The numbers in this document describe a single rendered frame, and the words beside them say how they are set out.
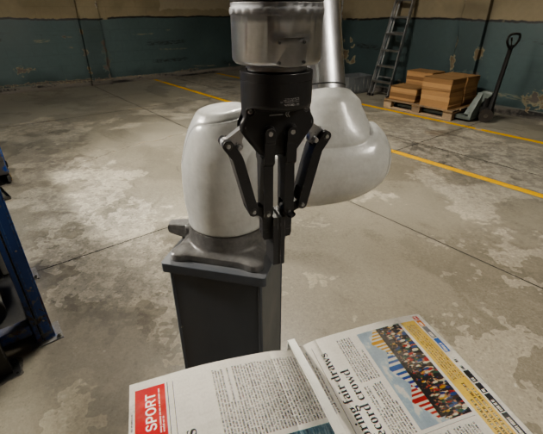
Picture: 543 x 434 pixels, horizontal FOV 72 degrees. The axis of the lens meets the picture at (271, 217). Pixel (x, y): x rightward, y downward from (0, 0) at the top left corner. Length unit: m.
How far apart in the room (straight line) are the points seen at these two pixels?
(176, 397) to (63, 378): 1.59
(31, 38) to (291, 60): 8.98
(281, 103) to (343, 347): 0.29
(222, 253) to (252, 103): 0.38
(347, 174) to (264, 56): 0.37
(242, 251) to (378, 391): 0.36
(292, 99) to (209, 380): 0.31
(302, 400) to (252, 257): 0.33
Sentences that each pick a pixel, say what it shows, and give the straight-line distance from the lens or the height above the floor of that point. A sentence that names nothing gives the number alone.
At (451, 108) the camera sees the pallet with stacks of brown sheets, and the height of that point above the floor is 0.15.
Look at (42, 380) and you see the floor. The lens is 2.06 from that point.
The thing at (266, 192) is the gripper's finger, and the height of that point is 1.23.
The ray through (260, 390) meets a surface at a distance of 0.44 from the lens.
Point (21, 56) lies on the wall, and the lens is 9.28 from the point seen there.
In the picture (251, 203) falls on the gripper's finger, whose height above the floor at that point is 1.22.
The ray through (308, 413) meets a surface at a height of 1.06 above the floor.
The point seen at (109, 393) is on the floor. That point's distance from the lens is 1.89.
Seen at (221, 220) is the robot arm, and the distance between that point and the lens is 0.67.
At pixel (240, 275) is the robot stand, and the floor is 1.00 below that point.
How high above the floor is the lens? 1.42
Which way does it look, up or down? 29 degrees down
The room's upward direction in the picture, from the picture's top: straight up
